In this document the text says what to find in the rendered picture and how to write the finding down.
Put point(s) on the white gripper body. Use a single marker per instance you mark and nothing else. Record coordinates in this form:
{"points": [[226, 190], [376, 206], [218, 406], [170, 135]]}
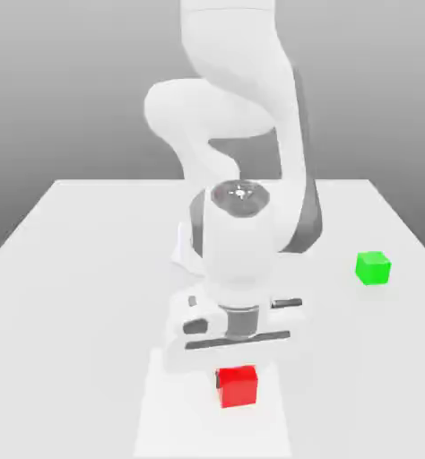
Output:
{"points": [[234, 353]]}

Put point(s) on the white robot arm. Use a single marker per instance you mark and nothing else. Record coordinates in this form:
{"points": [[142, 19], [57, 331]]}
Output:
{"points": [[241, 247]]}

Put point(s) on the small red cube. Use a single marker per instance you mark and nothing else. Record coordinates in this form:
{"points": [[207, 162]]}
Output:
{"points": [[238, 388]]}

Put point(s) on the small green cube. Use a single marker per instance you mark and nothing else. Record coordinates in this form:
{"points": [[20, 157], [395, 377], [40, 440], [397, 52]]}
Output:
{"points": [[372, 269]]}

